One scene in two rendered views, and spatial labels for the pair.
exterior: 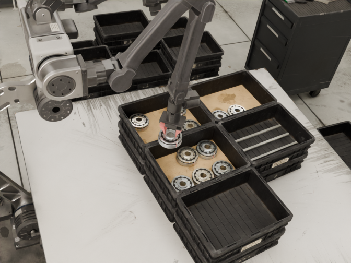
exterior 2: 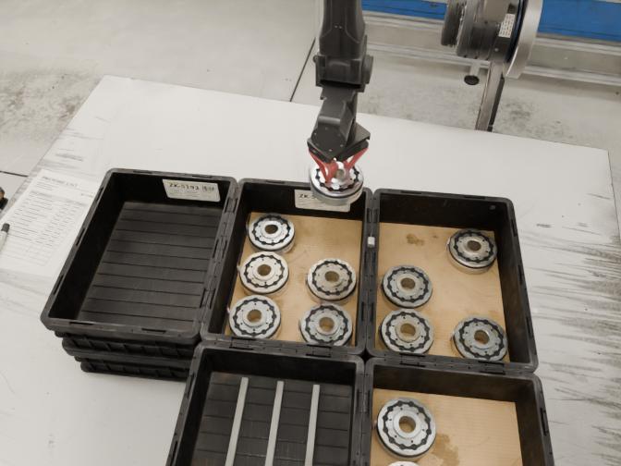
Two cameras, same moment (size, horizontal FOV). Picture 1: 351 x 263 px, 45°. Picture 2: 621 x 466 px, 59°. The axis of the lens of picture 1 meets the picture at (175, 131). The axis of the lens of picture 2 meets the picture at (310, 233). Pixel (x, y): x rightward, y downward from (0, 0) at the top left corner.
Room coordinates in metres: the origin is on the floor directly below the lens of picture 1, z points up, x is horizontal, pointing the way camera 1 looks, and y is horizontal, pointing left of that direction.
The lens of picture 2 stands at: (1.73, -0.56, 1.82)
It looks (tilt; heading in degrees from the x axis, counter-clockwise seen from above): 52 degrees down; 132
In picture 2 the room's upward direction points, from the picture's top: straight up
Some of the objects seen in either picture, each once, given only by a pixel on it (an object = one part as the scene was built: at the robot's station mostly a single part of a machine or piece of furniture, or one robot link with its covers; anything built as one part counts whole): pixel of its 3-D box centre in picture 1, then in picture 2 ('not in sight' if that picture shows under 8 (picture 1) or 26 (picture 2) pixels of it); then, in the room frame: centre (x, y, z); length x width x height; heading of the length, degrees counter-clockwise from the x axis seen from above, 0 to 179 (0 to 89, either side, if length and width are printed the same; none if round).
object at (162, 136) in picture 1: (170, 135); (336, 176); (1.29, 0.02, 1.04); 0.10 x 0.10 x 0.01
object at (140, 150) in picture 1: (165, 122); (441, 285); (1.54, 0.06, 0.87); 0.40 x 0.30 x 0.11; 125
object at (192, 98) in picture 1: (184, 95); (338, 101); (1.31, -0.02, 1.26); 0.11 x 0.09 x 0.12; 118
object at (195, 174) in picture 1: (202, 176); (264, 272); (1.24, -0.15, 0.86); 0.10 x 0.10 x 0.01
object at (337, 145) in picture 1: (343, 155); not in sight; (2.10, -1.18, 0.26); 0.40 x 0.30 x 0.23; 28
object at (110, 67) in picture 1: (113, 74); not in sight; (1.17, 0.24, 1.43); 0.10 x 0.05 x 0.09; 118
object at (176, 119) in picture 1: (173, 115); (339, 128); (1.29, 0.02, 1.17); 0.10 x 0.07 x 0.07; 80
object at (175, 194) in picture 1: (197, 157); (294, 258); (1.29, -0.12, 0.92); 0.40 x 0.30 x 0.02; 125
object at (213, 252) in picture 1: (234, 207); (149, 246); (1.05, -0.29, 0.92); 0.40 x 0.30 x 0.02; 125
